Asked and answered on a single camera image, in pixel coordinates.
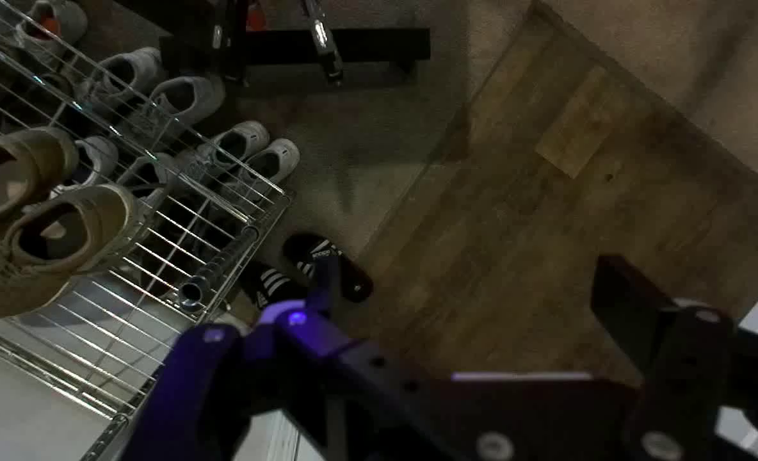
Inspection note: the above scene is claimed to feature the white sneaker with orange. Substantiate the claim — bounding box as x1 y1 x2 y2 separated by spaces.
13 0 91 55

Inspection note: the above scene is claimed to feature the shiny metal rod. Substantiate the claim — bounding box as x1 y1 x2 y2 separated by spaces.
299 0 347 83

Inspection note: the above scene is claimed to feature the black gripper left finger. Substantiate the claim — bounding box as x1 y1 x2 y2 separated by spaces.
123 254 359 461

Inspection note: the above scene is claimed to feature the tan suede shoe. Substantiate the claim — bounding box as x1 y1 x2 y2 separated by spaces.
0 126 82 259
0 182 153 322

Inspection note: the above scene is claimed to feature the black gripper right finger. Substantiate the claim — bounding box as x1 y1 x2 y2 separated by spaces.
589 254 736 461

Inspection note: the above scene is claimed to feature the black white-striped slide sandal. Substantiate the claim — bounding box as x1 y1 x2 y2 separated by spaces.
237 260 306 313
278 229 373 304

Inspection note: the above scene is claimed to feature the chrome wire shoe rack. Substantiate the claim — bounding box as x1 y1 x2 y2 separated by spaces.
0 0 297 461

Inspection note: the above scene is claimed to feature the black metal stand base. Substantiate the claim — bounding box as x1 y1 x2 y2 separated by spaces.
155 0 432 87

